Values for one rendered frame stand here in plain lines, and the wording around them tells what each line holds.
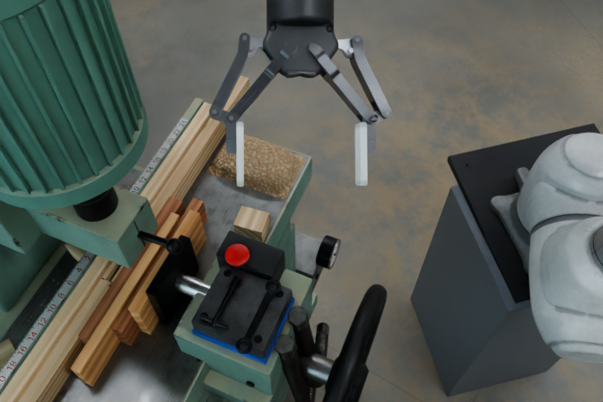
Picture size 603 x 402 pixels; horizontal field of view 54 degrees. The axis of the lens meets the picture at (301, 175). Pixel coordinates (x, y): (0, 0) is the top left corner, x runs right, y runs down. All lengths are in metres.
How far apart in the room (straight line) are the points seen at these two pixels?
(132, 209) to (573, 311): 0.67
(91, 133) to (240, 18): 2.12
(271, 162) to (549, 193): 0.49
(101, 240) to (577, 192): 0.76
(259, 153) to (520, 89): 1.67
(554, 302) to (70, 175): 0.75
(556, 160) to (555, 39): 1.66
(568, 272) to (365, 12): 1.88
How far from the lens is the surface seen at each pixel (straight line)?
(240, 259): 0.74
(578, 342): 1.03
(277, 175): 0.93
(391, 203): 2.02
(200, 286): 0.80
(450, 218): 1.39
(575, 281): 0.99
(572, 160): 1.10
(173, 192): 0.91
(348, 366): 0.76
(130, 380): 0.84
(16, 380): 0.83
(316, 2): 0.65
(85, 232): 0.76
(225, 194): 0.94
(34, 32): 0.47
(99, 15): 0.51
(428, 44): 2.56
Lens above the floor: 1.68
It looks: 55 degrees down
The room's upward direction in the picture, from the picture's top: straight up
